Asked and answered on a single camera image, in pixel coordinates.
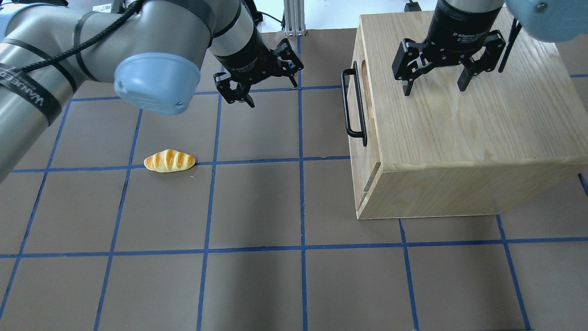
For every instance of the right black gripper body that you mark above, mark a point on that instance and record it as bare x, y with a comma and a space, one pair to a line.
459, 25

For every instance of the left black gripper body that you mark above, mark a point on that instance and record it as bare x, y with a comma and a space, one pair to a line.
248, 59

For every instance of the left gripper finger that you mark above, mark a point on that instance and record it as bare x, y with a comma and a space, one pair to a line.
233, 91
285, 62

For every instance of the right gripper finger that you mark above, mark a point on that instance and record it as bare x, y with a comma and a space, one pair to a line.
493, 46
414, 59

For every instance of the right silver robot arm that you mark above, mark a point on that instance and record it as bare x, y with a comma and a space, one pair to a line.
546, 20

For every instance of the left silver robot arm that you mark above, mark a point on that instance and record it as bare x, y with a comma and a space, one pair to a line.
152, 54

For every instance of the light wooden drawer cabinet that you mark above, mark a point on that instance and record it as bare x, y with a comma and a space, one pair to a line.
441, 152

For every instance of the toy bread roll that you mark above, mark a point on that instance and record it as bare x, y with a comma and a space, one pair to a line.
169, 160

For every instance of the aluminium frame post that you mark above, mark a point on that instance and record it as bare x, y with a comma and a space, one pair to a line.
294, 18

